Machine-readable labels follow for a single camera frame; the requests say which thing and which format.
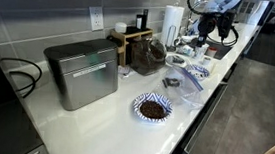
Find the patterned paper cup lying down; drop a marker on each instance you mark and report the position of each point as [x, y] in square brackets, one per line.
[185, 50]

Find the patterned paper cup standing upright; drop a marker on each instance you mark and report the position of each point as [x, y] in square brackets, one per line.
[201, 53]

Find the glass jar of coffee beans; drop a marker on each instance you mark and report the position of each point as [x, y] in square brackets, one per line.
[147, 59]

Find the white paper towel roll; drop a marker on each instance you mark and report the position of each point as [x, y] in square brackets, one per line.
[173, 18]

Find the white wall power outlet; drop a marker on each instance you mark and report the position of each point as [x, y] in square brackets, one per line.
[96, 18]

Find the crumpled papers beside jar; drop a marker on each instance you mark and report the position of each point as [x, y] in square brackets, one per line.
[124, 71]

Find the plain white cup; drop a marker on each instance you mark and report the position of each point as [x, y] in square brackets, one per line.
[185, 40]

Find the black bottles on rack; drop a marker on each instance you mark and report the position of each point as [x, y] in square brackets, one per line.
[141, 19]

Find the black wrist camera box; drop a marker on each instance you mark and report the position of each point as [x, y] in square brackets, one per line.
[226, 24]

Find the clear zip bag with beans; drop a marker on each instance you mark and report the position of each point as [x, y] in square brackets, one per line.
[180, 87]

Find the bean-filled blue patterned paper bowl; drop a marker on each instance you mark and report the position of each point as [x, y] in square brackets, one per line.
[152, 108]

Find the dark kitchen sink basin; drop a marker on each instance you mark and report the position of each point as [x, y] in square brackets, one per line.
[223, 49]

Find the small white capped jar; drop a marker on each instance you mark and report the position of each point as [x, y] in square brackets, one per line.
[121, 27]

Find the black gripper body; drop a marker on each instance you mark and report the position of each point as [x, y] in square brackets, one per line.
[207, 24]

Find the wooden countertop rack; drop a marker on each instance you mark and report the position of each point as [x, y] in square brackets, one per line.
[123, 42]

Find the white coffee pod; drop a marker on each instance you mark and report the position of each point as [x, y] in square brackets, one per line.
[206, 61]

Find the red and white small cup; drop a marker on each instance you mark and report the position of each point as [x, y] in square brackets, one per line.
[211, 52]

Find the stainless steel lidded bin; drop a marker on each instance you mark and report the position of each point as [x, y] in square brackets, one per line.
[84, 75]

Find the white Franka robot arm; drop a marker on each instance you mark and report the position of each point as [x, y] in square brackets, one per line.
[224, 1]

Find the white bowl with metal cup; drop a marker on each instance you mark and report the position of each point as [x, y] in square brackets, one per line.
[178, 60]

